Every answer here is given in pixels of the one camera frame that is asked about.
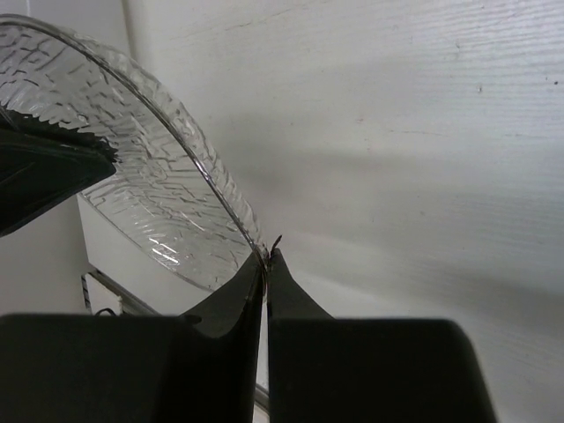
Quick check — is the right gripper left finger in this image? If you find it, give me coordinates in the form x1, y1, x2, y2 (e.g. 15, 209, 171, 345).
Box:
1, 256, 263, 422

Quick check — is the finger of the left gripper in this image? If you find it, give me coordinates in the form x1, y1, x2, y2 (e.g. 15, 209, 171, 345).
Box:
1, 109, 117, 237

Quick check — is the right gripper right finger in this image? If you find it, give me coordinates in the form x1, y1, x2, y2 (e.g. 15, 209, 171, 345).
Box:
267, 250, 496, 422

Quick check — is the clear textured plate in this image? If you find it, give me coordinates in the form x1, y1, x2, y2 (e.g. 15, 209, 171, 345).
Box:
1, 14, 269, 291

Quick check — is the aluminium frame rail front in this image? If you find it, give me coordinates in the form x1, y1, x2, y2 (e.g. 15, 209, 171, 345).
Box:
81, 271, 158, 315

